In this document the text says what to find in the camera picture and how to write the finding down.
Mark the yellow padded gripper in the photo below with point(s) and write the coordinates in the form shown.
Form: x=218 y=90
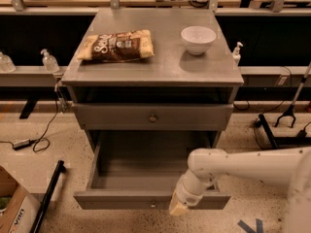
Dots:
x=188 y=193

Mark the grey drawer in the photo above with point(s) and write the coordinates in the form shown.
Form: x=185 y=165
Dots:
x=138 y=170
x=188 y=117

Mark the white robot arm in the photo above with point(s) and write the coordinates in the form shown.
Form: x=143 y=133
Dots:
x=289 y=167

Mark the grey drawer cabinet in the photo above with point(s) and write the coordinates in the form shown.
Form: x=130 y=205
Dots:
x=173 y=76

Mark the black bar on floor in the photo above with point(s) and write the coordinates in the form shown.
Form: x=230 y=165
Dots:
x=60 y=168

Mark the black stand base right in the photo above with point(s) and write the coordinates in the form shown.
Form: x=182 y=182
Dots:
x=282 y=142

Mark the grabber tool with black claw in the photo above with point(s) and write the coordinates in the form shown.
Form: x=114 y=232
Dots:
x=289 y=112

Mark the cardboard box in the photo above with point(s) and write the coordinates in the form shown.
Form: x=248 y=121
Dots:
x=18 y=206

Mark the white pump bottle right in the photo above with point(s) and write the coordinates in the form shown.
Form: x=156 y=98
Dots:
x=236 y=52

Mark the white bowl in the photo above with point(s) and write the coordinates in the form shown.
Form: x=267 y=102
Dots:
x=198 y=39

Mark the brown chip bag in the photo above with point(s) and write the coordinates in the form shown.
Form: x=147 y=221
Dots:
x=117 y=47

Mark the clear sanitizer bottle left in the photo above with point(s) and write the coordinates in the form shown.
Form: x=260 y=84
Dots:
x=49 y=61

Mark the clear plastic dome bottle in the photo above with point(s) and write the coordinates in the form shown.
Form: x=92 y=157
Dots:
x=6 y=63

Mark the black power adapter with cable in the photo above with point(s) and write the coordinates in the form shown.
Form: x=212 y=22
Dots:
x=42 y=143

